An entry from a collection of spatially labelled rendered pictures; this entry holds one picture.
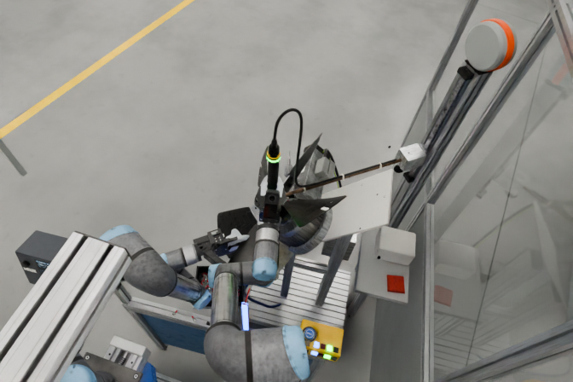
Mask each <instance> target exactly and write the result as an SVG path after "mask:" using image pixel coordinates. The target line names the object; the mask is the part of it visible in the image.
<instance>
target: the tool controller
mask: <svg viewBox="0 0 573 382"><path fill-rule="evenodd" d="M67 240H68V238H65V237H61V236H58V235H55V234H49V233H45V232H42V231H38V230H36V231H34V232H33V233H32V234H31V235H30V236H29V237H28V239H27V240H26V241H25V242H24V243H23V244H22V245H21V246H20V247H19V248H18V249H17V250H16V251H15V254H16V256H17V258H18V259H19V261H20V264H21V267H22V268H23V270H24V272H25V274H26V277H27V279H28V280H29V282H30V283H32V284H34V285H35V284H36V283H37V281H38V280H39V278H40V277H41V276H42V274H41V272H40V270H43V271H45V270H46V269H47V268H48V267H49V265H50V263H51V262H52V261H53V259H54V258H55V256H56V255H57V254H58V252H59V251H60V249H61V248H62V247H63V246H64V245H65V243H66V242H67Z"/></svg>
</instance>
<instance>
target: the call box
mask: <svg viewBox="0 0 573 382"><path fill-rule="evenodd" d="M300 327H301V328H302V330H303V333H304V331H305V330H306V328H312V329H313V330H315V337H314V338H313V339H312V340H308V339H306V338H305V337H304V341H306V340H307V341H310V347H309V346H306V350H309V353H307V355H311V352H312V351H314V352H318V353H322V354H324V355H328V356H334V357H337V360H338V359H339V358H340V355H341V349H342V343H343V336H344V329H341V328H337V327H331V326H328V325H325V324H321V323H318V322H314V321H308V320H305V319H303V320H302V323H301V326H300ZM315 342H318V343H319V348H316V347H314V343H315ZM321 344H325V345H326V349H325V350H323V349H321ZM328 345H331V346H332V351H329V350H327V346H328ZM333 347H337V348H339V353H335V352H333ZM311 356H314V355H311ZM316 357H320V356H316ZM320 358H323V359H327V358H324V357H320ZM327 360H330V359H327ZM337 360H336V361H337ZM330 361H333V362H336V361H334V360H330Z"/></svg>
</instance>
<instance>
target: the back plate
mask: <svg viewBox="0 0 573 382"><path fill-rule="evenodd" d="M393 172H394V170H393V169H390V170H388V171H383V172H381V173H379V174H376V175H374V176H371V177H367V178H365V179H362V180H360V181H358V182H353V183H351V184H349V185H346V186H343V187H341V188H337V189H334V190H333V191H330V192H327V193H324V194H323V195H322V196H321V198H322V199H326V198H333V197H339V196H343V195H346V196H347V197H345V198H344V199H343V200H341V201H340V202H339V203H338V204H337V205H335V206H334V207H332V211H333V220H332V223H331V226H330V229H329V230H328V232H327V235H326V236H325V238H324V239H323V240H322V242H324V241H328V240H334V239H337V238H340V237H344V236H347V235H351V234H357V233H361V232H364V231H368V230H371V229H376V228H380V227H384V226H387V225H389V223H390V213H391V193H392V183H393Z"/></svg>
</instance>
